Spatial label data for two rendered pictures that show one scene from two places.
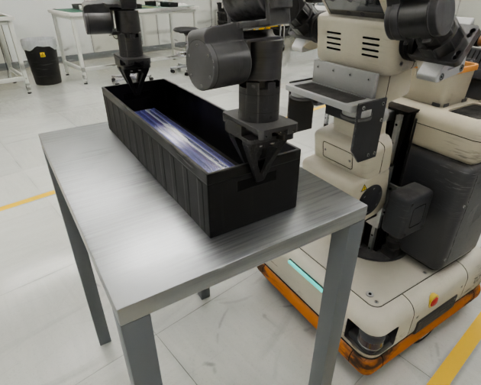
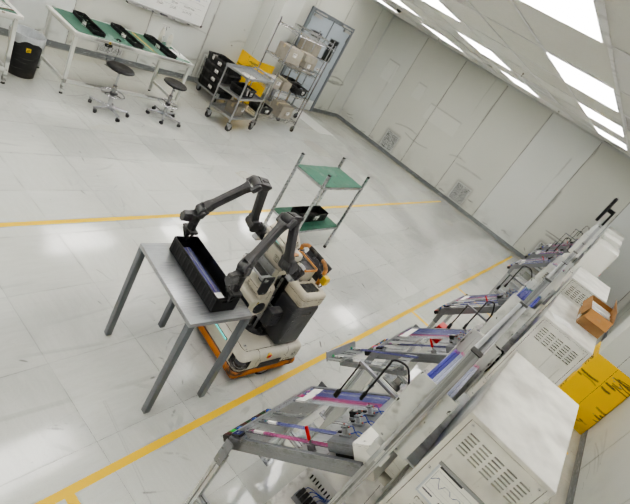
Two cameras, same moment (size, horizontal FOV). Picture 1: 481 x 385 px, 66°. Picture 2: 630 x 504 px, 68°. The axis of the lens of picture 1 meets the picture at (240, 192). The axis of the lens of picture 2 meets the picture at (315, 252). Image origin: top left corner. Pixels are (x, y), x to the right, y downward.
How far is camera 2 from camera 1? 2.24 m
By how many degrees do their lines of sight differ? 22
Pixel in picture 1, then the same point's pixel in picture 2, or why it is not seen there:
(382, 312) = (246, 353)
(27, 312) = (60, 306)
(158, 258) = (197, 314)
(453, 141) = (296, 296)
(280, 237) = (227, 317)
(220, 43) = (233, 278)
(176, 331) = (145, 339)
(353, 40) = (272, 252)
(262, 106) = (236, 289)
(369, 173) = (261, 298)
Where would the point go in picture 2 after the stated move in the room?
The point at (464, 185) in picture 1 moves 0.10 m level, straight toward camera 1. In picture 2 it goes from (294, 314) to (288, 319)
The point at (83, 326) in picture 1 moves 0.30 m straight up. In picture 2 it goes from (95, 323) to (107, 292)
